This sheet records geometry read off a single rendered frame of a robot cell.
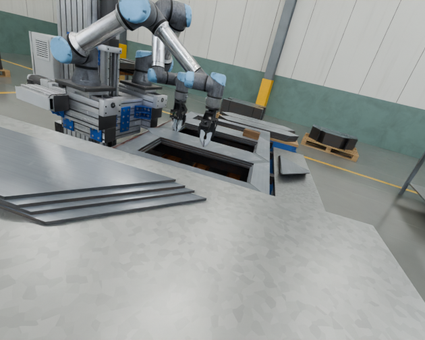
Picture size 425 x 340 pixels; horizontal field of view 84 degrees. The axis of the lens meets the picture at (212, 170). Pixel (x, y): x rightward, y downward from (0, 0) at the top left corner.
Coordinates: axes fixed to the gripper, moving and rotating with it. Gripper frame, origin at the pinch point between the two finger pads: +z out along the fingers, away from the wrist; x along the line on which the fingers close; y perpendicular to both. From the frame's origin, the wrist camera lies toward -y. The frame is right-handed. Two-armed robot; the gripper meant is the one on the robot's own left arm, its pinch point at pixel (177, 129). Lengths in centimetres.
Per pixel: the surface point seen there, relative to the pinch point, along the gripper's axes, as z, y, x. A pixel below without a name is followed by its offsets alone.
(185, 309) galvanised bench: -20, 125, 46
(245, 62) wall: -57, -721, -42
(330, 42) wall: -158, -681, 189
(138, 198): -21, 110, 31
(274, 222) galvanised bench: -20, 102, 57
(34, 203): -22, 119, 20
